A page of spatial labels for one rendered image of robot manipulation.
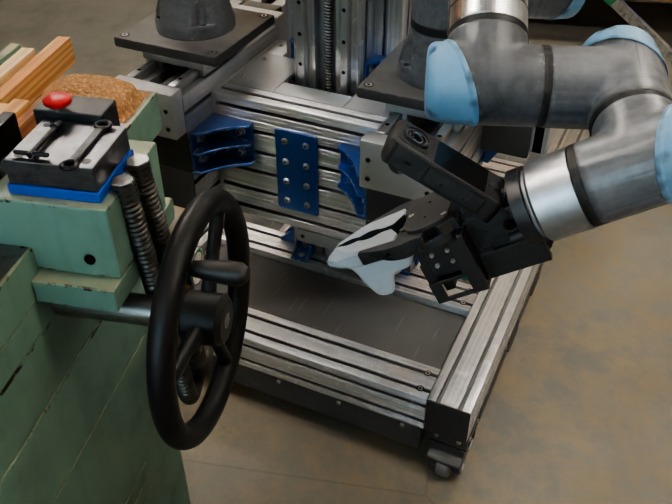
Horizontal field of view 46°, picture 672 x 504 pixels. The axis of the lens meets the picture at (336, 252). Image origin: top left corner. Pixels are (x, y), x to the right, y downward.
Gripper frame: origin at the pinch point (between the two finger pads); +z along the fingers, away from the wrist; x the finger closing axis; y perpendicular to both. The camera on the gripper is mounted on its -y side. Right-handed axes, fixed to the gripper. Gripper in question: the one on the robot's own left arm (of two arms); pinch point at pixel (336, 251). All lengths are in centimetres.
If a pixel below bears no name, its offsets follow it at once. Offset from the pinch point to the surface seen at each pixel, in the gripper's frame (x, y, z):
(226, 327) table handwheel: -0.3, 4.0, 16.8
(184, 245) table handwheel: -5.6, -8.6, 10.8
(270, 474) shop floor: 45, 63, 67
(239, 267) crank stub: -5.2, -4.2, 7.1
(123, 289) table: -3.2, -5.8, 23.0
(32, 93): 25, -27, 42
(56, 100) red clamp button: 4.1, -25.5, 21.7
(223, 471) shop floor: 43, 58, 76
